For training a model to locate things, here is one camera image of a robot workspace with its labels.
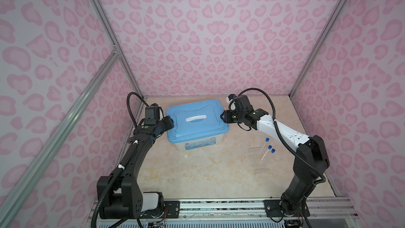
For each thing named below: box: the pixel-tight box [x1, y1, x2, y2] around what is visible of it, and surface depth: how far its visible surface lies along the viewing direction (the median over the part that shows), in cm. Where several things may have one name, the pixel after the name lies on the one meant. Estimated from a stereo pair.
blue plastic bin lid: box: [165, 99, 230, 144], surface depth 87 cm
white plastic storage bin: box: [172, 133, 226, 151], surface depth 92 cm
